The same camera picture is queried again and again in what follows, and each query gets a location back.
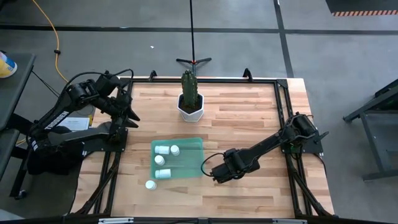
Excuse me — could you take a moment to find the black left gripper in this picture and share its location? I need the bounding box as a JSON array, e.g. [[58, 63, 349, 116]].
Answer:
[[108, 93, 141, 129]]

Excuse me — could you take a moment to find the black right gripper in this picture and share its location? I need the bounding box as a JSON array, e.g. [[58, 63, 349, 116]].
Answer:
[[211, 160, 261, 184]]

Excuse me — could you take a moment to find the teal translucent plastic basket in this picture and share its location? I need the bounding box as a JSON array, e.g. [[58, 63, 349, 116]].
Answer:
[[150, 137, 205, 180]]

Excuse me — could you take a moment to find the white paper sheet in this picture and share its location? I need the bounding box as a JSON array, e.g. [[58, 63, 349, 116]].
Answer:
[[57, 116, 91, 131]]

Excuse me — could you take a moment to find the white hexagonal planter pot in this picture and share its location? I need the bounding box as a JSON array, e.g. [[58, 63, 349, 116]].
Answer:
[[177, 92, 205, 123]]

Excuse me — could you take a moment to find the green cactus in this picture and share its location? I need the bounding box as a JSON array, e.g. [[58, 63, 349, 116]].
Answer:
[[181, 69, 199, 110]]

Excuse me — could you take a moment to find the silver aluminium extrusion bar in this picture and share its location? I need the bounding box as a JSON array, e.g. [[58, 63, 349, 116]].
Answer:
[[98, 217, 135, 224], [272, 218, 308, 224]]

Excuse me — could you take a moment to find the black tripod stand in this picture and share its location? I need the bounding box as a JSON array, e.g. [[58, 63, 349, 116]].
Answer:
[[175, 0, 213, 75]]

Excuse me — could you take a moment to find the dark grey side table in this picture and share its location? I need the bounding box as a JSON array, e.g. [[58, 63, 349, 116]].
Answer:
[[0, 52, 37, 200]]

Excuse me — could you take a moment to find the yellow and blue container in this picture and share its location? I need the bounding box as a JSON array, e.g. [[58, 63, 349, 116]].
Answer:
[[0, 51, 18, 79]]

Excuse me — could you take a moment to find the black metal side table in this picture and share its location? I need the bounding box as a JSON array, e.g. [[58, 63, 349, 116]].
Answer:
[[343, 78, 398, 182]]

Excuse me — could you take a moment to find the black mat with hazard stripes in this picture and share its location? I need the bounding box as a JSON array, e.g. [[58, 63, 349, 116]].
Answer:
[[325, 0, 398, 17]]

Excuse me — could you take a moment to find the black metal table frame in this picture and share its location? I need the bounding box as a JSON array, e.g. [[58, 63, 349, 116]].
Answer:
[[63, 67, 335, 224]]

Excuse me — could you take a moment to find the yellow extension cable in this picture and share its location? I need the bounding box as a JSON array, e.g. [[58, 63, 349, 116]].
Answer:
[[30, 0, 70, 84]]

